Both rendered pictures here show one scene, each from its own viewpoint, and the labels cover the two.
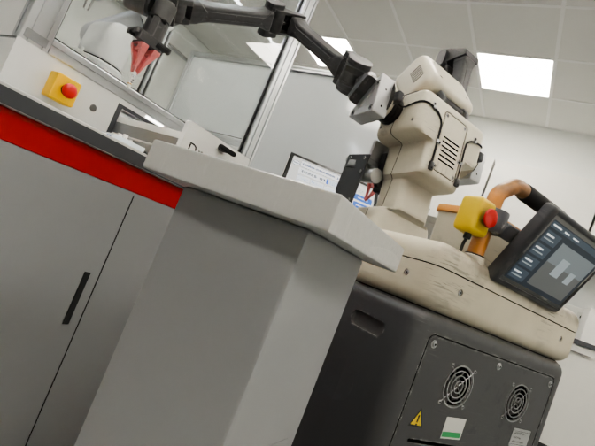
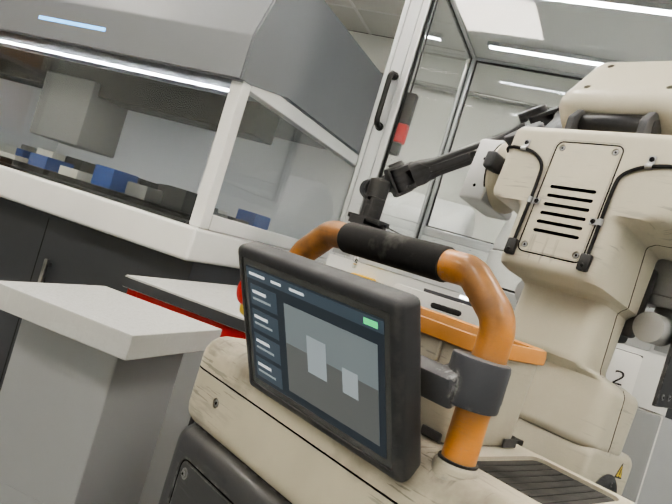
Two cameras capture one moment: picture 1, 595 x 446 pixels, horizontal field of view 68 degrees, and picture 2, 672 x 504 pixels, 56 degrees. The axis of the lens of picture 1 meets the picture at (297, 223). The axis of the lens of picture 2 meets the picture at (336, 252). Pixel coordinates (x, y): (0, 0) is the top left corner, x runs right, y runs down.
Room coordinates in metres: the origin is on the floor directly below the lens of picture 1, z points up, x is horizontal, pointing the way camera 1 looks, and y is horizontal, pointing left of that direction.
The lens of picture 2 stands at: (0.74, -1.13, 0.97)
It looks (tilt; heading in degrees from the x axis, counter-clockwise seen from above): 0 degrees down; 79
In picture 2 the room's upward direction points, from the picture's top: 17 degrees clockwise
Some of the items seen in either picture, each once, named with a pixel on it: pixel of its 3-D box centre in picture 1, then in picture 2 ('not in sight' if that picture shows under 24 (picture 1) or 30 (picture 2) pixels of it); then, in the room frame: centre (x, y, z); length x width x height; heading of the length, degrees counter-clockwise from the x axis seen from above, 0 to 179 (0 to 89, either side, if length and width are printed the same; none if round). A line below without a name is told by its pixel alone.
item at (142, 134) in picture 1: (168, 147); not in sight; (1.44, 0.48, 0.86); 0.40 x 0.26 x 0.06; 58
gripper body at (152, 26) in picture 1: (153, 33); (371, 211); (1.13, 0.53, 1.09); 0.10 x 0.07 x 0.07; 137
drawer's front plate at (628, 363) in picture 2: not in sight; (579, 358); (1.76, 0.41, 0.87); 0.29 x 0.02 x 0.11; 148
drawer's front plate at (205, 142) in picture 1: (214, 157); (445, 322); (1.33, 0.31, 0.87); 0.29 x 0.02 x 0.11; 148
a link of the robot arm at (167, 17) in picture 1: (160, 11); (377, 189); (1.13, 0.54, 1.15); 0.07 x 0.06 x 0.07; 92
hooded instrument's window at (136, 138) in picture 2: not in sight; (114, 140); (0.23, 1.78, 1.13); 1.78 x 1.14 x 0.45; 148
